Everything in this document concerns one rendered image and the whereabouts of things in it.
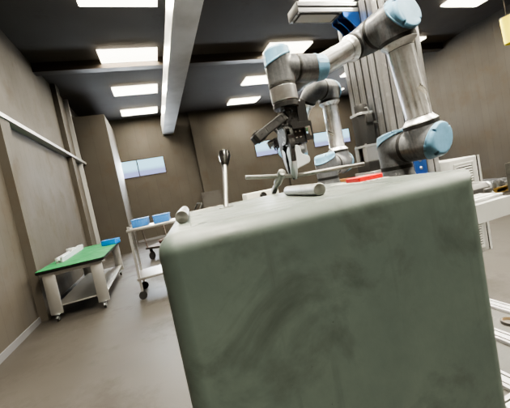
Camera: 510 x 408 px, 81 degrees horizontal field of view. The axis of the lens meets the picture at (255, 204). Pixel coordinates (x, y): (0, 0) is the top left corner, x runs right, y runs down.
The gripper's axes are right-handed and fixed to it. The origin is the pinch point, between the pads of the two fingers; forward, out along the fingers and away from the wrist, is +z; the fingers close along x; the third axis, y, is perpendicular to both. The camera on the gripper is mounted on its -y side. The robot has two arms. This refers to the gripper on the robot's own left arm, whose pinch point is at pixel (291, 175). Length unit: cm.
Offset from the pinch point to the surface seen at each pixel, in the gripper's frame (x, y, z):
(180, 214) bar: -29.8, -30.8, 3.1
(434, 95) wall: 808, 857, -185
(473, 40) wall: 657, 874, -293
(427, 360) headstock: -43, 0, 31
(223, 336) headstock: -43, -28, 18
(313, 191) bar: -32.8, -8.4, 3.7
